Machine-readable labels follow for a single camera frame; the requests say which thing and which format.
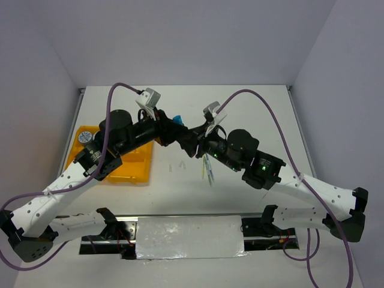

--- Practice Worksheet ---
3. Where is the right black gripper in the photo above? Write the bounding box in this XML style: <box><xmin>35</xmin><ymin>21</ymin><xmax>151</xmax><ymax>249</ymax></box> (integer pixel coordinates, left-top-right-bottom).
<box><xmin>176</xmin><ymin>121</ymin><xmax>241</xmax><ymax>172</ymax></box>

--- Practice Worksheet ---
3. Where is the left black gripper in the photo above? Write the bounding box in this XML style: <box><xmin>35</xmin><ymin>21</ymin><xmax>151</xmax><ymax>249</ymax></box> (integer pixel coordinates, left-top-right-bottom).
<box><xmin>117</xmin><ymin>107</ymin><xmax>188</xmax><ymax>157</ymax></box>

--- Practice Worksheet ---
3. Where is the blue highlighter cap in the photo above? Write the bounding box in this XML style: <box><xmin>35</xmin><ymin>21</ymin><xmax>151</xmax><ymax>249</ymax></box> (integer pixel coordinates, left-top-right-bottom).
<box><xmin>172</xmin><ymin>115</ymin><xmax>184</xmax><ymax>125</ymax></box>

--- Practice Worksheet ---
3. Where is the white pen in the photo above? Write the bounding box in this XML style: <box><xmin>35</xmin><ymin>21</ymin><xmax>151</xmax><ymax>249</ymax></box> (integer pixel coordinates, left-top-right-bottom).
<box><xmin>207</xmin><ymin>157</ymin><xmax>214</xmax><ymax>183</ymax></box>
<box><xmin>204</xmin><ymin>156</ymin><xmax>213</xmax><ymax>186</ymax></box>

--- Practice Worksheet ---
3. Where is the grey-blue round tin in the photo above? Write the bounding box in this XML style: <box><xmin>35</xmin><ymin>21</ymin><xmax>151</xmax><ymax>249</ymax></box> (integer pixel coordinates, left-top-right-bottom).
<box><xmin>77</xmin><ymin>131</ymin><xmax>93</xmax><ymax>146</ymax></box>

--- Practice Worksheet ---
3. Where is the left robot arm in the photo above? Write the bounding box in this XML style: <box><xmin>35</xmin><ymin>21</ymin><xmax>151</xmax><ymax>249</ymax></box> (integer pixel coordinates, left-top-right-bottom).
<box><xmin>1</xmin><ymin>110</ymin><xmax>197</xmax><ymax>263</ymax></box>

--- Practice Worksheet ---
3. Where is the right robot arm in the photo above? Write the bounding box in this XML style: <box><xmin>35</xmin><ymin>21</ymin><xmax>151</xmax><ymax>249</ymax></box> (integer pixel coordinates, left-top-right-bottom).
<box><xmin>177</xmin><ymin>125</ymin><xmax>368</xmax><ymax>242</ymax></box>

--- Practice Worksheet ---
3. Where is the yellow thin pen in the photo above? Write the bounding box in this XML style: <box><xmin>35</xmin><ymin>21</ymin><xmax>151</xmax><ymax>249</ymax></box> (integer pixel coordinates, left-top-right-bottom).
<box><xmin>202</xmin><ymin>156</ymin><xmax>206</xmax><ymax>179</ymax></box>

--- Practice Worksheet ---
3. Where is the orange plastic sorting tray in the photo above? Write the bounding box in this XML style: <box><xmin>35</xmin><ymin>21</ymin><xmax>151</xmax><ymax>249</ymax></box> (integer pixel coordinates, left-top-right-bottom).
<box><xmin>65</xmin><ymin>126</ymin><xmax>154</xmax><ymax>184</ymax></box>

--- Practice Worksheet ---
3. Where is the silver foil covered plate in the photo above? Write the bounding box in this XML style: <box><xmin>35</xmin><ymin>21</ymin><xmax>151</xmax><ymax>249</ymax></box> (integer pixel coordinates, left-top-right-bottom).
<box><xmin>136</xmin><ymin>215</ymin><xmax>247</xmax><ymax>260</ymax></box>

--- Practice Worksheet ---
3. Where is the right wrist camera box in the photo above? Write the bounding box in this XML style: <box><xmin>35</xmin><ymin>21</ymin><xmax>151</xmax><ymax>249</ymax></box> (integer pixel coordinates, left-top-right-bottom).
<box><xmin>203</xmin><ymin>101</ymin><xmax>227</xmax><ymax>136</ymax></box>

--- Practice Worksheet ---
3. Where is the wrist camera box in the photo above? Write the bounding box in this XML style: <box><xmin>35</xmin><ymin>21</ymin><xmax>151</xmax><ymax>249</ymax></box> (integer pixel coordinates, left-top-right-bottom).
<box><xmin>136</xmin><ymin>88</ymin><xmax>161</xmax><ymax>119</ymax></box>
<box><xmin>203</xmin><ymin>101</ymin><xmax>227</xmax><ymax>136</ymax></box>

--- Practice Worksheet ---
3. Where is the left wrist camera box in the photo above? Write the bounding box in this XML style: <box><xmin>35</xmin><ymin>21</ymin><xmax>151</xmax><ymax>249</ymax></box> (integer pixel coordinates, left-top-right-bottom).
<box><xmin>136</xmin><ymin>88</ymin><xmax>161</xmax><ymax>119</ymax></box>

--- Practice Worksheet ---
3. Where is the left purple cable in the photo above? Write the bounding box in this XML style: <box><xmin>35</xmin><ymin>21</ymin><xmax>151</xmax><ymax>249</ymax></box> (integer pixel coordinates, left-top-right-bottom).
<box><xmin>0</xmin><ymin>82</ymin><xmax>142</xmax><ymax>271</ymax></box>

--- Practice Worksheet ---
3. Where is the purple cable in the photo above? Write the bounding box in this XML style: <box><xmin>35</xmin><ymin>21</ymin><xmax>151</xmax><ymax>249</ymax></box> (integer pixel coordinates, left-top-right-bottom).
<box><xmin>215</xmin><ymin>89</ymin><xmax>358</xmax><ymax>288</ymax></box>
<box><xmin>0</xmin><ymin>82</ymin><xmax>142</xmax><ymax>271</ymax></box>

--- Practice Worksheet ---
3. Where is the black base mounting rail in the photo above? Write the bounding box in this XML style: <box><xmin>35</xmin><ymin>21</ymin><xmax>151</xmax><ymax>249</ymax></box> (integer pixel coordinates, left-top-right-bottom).
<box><xmin>79</xmin><ymin>217</ymin><xmax>299</xmax><ymax>260</ymax></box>

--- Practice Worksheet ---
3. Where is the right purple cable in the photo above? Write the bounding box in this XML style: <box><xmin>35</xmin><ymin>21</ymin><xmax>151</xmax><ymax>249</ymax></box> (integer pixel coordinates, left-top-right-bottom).
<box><xmin>215</xmin><ymin>89</ymin><xmax>358</xmax><ymax>288</ymax></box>

